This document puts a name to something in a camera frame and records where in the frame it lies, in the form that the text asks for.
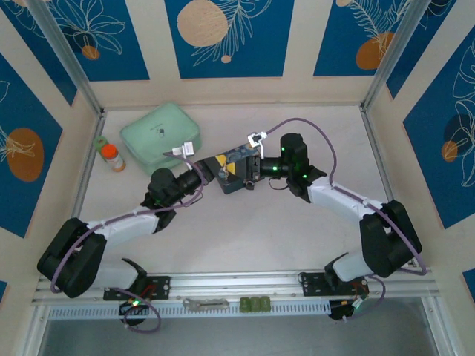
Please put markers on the aluminium side rail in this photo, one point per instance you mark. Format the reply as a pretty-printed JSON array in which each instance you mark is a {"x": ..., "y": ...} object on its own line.
[
  {"x": 89, "y": 167},
  {"x": 378, "y": 159}
]

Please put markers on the green cap bottle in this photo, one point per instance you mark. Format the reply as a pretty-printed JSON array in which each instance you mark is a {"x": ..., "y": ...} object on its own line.
[{"x": 100, "y": 144}]

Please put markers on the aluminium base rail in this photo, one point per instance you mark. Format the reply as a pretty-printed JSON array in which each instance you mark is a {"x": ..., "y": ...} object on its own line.
[{"x": 230, "y": 283}]

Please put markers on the aluminium frame post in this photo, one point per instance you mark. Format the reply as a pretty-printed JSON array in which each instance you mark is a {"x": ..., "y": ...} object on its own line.
[
  {"x": 67, "y": 59},
  {"x": 397, "y": 55}
]

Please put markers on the orange cap bottle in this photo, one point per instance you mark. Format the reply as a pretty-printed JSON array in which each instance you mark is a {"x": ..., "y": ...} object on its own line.
[{"x": 113, "y": 157}]

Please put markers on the green connector block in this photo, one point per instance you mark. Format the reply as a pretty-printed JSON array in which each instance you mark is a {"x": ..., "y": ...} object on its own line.
[
  {"x": 255, "y": 304},
  {"x": 245, "y": 304},
  {"x": 264, "y": 304}
]

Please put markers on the mint green zipper pouch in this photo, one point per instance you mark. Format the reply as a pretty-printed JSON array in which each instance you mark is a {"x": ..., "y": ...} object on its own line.
[{"x": 159, "y": 137}]

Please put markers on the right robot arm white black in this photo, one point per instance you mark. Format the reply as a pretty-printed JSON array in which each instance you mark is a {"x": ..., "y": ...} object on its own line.
[{"x": 334, "y": 196}]

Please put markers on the starry night print tin box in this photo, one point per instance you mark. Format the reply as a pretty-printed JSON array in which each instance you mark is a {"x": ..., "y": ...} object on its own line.
[{"x": 237, "y": 174}]

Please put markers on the flat metal tool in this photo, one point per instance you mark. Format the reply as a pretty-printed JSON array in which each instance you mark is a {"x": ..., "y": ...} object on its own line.
[{"x": 206, "y": 304}]

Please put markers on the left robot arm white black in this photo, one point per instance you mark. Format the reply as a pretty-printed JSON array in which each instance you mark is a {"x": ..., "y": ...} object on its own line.
[{"x": 126, "y": 222}]

